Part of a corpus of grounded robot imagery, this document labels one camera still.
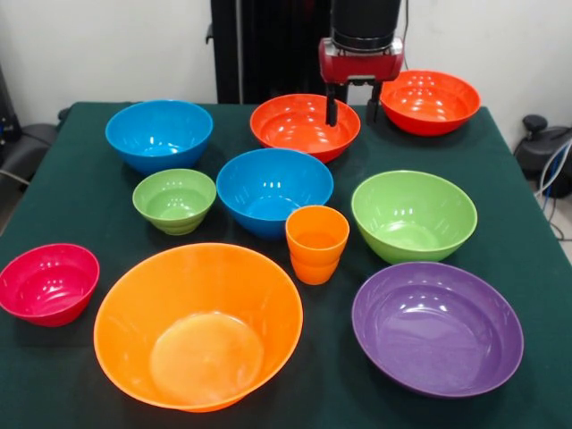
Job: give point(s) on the dark grey chair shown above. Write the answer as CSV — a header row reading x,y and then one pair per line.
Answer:
x,y
31,143

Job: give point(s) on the large orange plastic bowl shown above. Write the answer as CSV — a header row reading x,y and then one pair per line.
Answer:
x,y
196,322

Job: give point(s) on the dark green table cloth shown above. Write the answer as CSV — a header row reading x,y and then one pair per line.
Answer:
x,y
67,201

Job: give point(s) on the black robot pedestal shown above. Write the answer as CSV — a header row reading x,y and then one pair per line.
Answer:
x,y
277,49

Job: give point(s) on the orange plastic cup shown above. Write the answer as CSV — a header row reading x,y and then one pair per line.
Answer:
x,y
317,228
315,273

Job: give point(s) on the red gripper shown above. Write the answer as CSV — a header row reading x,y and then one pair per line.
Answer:
x,y
362,64

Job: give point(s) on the black equipment rack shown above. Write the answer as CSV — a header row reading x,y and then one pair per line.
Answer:
x,y
6,111

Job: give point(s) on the pink plastic bowl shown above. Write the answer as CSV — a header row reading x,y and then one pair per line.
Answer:
x,y
49,281

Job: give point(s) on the purple plastic bowl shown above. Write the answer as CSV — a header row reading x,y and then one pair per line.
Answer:
x,y
438,326

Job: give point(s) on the red-orange plastic bowl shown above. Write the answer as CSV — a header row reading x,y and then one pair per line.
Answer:
x,y
429,100
295,123

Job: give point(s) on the blue plastic bowl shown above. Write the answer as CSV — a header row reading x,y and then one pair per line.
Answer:
x,y
158,129
272,187

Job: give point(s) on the large green plastic bowl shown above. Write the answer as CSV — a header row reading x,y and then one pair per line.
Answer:
x,y
413,214

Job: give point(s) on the black office chair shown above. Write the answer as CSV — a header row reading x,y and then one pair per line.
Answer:
x,y
536,152

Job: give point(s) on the small green plastic bowl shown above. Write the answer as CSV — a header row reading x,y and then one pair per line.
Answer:
x,y
174,199

